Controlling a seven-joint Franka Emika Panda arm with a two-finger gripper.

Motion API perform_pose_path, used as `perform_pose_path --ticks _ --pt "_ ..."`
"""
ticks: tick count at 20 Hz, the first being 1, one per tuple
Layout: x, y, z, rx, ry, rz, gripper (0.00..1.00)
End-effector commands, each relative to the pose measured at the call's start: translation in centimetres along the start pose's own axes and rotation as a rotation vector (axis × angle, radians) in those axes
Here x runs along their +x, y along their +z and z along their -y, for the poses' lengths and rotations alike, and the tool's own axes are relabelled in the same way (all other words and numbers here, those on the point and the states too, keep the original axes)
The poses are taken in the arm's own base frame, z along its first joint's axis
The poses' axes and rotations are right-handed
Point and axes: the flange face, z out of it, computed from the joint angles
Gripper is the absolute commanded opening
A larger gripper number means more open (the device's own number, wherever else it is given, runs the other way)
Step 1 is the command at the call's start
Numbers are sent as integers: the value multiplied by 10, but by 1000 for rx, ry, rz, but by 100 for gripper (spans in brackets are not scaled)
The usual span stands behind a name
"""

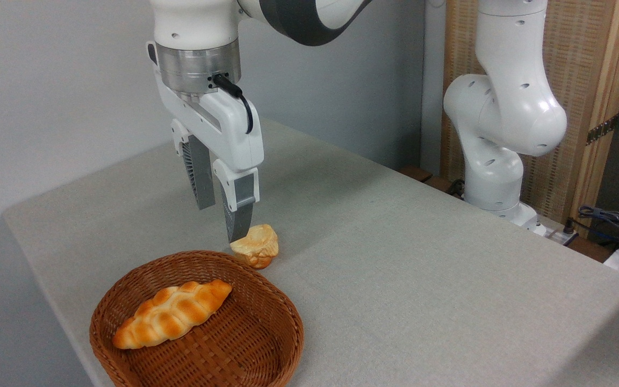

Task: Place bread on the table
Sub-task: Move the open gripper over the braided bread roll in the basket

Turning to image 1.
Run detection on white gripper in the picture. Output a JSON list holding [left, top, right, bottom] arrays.
[[153, 69, 265, 243]]

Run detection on long braided bread loaf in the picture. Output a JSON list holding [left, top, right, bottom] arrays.
[[112, 279, 233, 350]]

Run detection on small round bread bun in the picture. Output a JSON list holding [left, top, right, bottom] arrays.
[[229, 224, 279, 270]]

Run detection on brown wicker basket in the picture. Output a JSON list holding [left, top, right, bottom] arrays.
[[89, 250, 305, 387]]

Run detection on wooden base blocks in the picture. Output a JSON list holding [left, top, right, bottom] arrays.
[[398, 164, 467, 198]]

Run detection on grey tablecloth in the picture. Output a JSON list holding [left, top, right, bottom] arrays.
[[2, 118, 619, 387]]

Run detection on metal screen hinge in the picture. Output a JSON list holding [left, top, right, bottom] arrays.
[[586, 113, 619, 146]]

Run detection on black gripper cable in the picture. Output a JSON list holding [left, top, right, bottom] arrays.
[[210, 74, 255, 135]]

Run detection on woven screen with wooden frame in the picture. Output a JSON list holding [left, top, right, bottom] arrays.
[[440, 0, 619, 238]]

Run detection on bundle of dark cables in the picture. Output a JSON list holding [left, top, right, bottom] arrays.
[[563, 200, 619, 254]]

